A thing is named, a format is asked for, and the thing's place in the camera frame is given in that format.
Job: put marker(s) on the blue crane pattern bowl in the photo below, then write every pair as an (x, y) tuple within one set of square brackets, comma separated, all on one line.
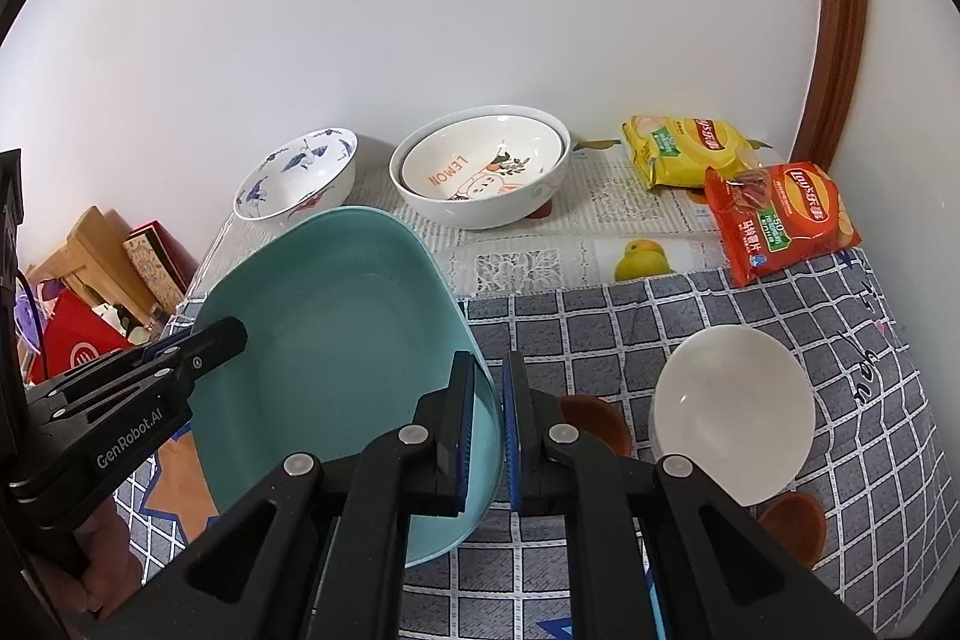
[(300, 168)]

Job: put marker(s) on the brown wooden door frame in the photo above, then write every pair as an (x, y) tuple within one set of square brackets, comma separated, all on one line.
[(836, 48)]

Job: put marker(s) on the brown clay saucer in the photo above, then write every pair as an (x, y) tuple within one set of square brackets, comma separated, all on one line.
[(600, 419), (795, 527)]

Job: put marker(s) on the orange chips bag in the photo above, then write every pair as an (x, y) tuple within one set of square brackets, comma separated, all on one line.
[(787, 220)]

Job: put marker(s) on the large white bowl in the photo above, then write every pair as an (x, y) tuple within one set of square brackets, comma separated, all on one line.
[(480, 212)]

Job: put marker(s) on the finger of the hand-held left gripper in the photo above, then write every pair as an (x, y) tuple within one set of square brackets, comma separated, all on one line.
[(210, 344)]

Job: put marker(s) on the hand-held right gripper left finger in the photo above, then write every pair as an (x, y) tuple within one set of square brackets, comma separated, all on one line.
[(465, 430)]

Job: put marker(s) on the lace fruit print tablecloth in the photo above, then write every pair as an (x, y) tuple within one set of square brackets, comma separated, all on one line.
[(525, 257)]

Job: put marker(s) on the grey checkered cloth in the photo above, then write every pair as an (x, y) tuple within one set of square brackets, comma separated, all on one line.
[(600, 332)]

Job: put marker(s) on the white orange print bowl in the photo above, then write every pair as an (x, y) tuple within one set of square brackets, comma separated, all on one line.
[(480, 160)]

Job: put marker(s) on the person's left hand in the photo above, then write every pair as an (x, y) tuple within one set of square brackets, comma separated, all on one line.
[(112, 557)]

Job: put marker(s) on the red paper bag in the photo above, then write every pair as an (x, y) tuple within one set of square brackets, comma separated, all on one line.
[(75, 340)]

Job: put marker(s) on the plain white bowl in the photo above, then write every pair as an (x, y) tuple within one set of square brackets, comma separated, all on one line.
[(735, 407)]

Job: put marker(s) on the yellow chips bag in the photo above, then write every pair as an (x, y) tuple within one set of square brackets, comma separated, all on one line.
[(682, 156)]

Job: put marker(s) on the red patterned gift box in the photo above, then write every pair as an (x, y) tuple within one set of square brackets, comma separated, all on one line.
[(150, 265)]

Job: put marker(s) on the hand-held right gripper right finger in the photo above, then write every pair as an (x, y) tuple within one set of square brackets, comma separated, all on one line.
[(512, 430)]

